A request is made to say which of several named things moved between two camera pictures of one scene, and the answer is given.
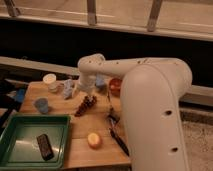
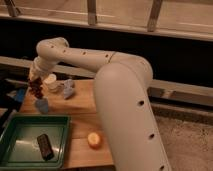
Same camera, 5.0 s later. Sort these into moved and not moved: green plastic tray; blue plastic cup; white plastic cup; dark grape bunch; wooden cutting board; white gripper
Moved: dark grape bunch; white gripper
Not moved: green plastic tray; blue plastic cup; wooden cutting board; white plastic cup
